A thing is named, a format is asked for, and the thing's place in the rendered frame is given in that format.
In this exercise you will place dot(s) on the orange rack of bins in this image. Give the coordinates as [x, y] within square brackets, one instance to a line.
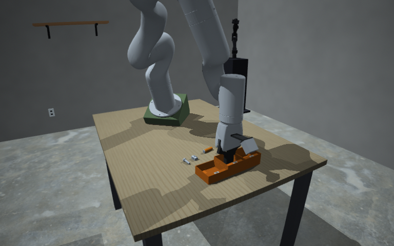
[216, 170]

